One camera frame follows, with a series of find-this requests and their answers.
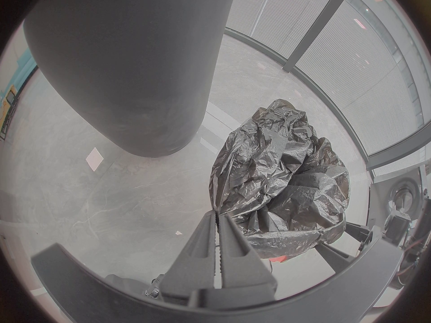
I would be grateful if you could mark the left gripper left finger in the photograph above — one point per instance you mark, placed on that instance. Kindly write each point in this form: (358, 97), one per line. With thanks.
(195, 261)

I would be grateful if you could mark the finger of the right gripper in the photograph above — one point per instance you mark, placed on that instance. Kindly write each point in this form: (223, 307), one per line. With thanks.
(359, 230)
(338, 259)

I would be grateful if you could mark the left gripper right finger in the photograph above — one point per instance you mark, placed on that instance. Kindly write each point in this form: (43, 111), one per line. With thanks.
(239, 264)

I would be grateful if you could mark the black plastic bag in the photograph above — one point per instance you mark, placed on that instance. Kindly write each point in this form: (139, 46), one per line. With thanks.
(286, 180)

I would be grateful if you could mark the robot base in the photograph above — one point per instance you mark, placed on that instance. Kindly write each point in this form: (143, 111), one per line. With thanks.
(380, 193)

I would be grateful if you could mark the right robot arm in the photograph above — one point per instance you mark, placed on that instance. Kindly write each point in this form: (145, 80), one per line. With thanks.
(398, 225)

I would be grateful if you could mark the window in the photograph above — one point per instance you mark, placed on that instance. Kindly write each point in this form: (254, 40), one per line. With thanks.
(353, 62)

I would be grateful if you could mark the blue-green curtain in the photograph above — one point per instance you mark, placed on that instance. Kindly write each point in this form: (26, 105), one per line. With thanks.
(23, 69)

